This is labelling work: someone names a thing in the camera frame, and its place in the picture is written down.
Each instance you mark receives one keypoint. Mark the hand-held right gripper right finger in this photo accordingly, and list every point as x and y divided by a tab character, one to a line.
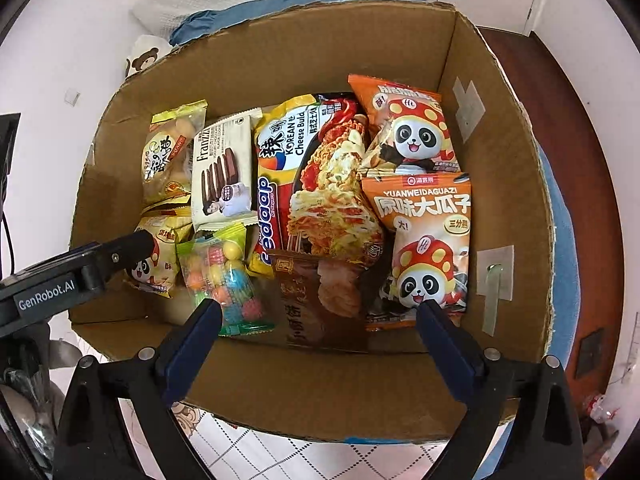
447	347

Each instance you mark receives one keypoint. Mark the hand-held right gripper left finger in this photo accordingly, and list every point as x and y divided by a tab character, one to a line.
192	347

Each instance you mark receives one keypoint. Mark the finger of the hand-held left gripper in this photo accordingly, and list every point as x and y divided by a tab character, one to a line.
125	252

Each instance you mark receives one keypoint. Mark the yellow panda snack packet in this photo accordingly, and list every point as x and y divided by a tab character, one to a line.
155	275

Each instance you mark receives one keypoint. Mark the yellow red emblem packet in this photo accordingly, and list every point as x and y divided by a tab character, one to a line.
167	222

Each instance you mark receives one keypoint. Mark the colourful candy ball bag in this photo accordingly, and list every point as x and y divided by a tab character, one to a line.
225	270

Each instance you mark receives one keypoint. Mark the yellow bread packet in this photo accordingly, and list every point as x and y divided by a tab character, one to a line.
167	160

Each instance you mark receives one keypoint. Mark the orange panda seed packet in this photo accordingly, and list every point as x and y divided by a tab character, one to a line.
425	240

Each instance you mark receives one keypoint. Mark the brown snack packet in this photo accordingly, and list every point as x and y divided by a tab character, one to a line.
310	310

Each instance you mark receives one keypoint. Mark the printed cardboard box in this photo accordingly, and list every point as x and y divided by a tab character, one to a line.
310	390

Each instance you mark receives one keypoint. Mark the white chocolate cookie packet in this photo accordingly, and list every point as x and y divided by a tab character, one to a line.
220	160

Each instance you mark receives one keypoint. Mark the yellow red noodle packet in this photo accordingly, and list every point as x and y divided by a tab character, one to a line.
325	185

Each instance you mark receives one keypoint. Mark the orange panda crisps packet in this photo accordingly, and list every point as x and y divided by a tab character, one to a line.
415	130

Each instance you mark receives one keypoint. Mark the floral printed blanket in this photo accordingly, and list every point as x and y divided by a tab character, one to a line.
260	455

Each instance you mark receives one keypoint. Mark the black floor socket plate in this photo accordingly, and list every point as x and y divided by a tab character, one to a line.
590	352

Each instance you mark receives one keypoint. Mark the black object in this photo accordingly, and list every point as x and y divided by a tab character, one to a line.
7	145

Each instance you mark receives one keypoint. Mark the bear print pillow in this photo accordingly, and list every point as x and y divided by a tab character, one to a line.
142	57

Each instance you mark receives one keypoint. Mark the white wall outlet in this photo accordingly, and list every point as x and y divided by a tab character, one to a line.
72	96

